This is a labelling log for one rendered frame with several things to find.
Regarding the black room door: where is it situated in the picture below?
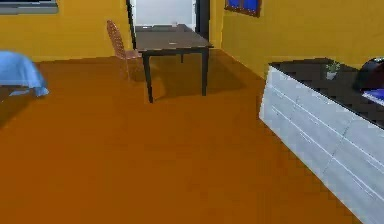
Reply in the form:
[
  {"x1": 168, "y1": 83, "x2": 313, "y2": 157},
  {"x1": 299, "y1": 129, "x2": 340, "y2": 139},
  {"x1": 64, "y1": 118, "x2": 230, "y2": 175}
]
[{"x1": 195, "y1": 0, "x2": 211, "y2": 42}]

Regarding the grey window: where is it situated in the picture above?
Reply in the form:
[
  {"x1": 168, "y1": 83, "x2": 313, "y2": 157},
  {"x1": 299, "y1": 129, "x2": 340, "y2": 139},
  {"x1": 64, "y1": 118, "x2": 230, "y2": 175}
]
[{"x1": 0, "y1": 0, "x2": 60, "y2": 16}]

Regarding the blue bed cover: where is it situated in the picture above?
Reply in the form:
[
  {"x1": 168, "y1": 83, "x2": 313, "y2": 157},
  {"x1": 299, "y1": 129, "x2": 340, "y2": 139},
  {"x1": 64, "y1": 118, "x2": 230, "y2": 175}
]
[{"x1": 0, "y1": 50, "x2": 50, "y2": 98}]

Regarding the pink lattice chair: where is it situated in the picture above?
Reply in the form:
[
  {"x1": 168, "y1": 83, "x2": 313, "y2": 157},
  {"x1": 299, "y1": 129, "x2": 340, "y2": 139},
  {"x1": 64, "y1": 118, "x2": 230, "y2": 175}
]
[{"x1": 106, "y1": 19, "x2": 144, "y2": 82}]

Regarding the dark brown table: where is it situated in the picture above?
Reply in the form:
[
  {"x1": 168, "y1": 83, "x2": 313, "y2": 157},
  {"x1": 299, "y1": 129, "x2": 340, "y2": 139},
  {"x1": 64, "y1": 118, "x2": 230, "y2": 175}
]
[{"x1": 133, "y1": 23, "x2": 215, "y2": 104}]

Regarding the black round object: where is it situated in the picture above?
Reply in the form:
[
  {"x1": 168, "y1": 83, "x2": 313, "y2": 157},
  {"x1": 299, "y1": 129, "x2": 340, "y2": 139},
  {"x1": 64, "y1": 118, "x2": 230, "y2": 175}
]
[{"x1": 352, "y1": 56, "x2": 384, "y2": 92}]

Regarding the blue book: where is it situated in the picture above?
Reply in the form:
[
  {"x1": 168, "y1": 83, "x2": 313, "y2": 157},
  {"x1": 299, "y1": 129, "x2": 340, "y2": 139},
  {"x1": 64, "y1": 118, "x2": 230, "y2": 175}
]
[{"x1": 362, "y1": 88, "x2": 384, "y2": 107}]

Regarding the small potted plant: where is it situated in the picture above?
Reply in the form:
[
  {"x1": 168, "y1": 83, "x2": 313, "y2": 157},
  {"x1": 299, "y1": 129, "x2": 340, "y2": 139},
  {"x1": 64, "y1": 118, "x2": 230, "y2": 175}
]
[{"x1": 325, "y1": 60, "x2": 342, "y2": 81}]

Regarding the white chest of drawers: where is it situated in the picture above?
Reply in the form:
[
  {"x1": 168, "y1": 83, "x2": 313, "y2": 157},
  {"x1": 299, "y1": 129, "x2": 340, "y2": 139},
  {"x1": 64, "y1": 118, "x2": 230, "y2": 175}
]
[{"x1": 258, "y1": 57, "x2": 384, "y2": 224}]

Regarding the blue framed picture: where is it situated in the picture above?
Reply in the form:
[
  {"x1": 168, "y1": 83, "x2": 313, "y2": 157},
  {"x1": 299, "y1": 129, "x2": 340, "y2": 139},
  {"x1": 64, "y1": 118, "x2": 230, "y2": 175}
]
[{"x1": 224, "y1": 0, "x2": 263, "y2": 18}]

